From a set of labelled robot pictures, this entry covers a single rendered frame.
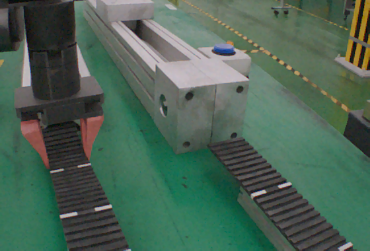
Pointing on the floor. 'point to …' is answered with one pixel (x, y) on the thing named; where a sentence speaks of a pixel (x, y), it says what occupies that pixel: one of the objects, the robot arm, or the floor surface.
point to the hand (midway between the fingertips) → (67, 157)
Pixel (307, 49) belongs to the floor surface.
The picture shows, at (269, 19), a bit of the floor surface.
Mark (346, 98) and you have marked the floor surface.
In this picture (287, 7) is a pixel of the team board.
